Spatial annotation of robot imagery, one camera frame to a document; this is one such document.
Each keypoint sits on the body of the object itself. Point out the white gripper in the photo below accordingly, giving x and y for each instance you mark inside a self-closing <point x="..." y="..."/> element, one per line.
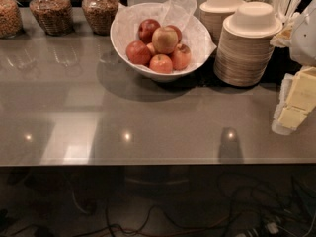
<point x="304" y="39"/>

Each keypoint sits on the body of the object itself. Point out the red back right apple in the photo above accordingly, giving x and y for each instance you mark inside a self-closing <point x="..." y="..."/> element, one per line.
<point x="178" y="31"/>

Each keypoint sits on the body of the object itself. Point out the red front apple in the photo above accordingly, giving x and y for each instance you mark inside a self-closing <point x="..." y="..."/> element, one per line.
<point x="161" y="63"/>

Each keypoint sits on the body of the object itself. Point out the top yellow-red apple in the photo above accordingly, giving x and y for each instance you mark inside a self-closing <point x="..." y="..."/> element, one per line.
<point x="164" y="40"/>

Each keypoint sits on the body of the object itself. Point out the white ceramic bowl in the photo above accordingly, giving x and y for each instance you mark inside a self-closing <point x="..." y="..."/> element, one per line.
<point x="171" y="75"/>

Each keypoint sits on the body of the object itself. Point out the white paper bowl liner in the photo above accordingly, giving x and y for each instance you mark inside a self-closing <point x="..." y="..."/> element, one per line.
<point x="184" y="14"/>

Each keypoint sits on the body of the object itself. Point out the small hidden middle apple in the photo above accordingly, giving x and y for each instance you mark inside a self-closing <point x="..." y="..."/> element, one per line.
<point x="152" y="49"/>

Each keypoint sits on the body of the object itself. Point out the red left apple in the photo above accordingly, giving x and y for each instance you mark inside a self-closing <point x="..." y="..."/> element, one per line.
<point x="138" y="53"/>

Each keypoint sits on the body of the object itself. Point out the dark red back apple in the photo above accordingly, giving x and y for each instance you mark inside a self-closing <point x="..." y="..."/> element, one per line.
<point x="146" y="29"/>

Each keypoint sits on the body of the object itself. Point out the front stack paper bowls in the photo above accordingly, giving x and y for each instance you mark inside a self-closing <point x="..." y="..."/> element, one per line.
<point x="244" y="48"/>

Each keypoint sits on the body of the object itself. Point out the stack paper bowls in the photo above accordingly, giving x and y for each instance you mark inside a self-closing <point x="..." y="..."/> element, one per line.
<point x="244" y="48"/>
<point x="213" y="12"/>

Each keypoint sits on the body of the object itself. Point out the back stack paper bowls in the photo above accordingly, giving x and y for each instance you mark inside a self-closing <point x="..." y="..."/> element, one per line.
<point x="213" y="12"/>

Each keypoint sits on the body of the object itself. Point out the right glass cereal jar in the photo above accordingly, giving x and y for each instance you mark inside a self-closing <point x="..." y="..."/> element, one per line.
<point x="100" y="14"/>

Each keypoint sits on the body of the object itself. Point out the glass cereal jar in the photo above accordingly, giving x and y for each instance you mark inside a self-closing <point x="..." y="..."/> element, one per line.
<point x="10" y="19"/>
<point x="100" y="14"/>
<point x="54" y="16"/>

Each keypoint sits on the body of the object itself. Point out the middle glass cereal jar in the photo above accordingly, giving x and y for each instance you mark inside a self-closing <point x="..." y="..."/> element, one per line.
<point x="54" y="16"/>

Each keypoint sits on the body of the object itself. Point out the left glass cereal jar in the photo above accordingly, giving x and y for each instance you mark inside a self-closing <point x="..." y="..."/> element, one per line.
<point x="10" y="19"/>

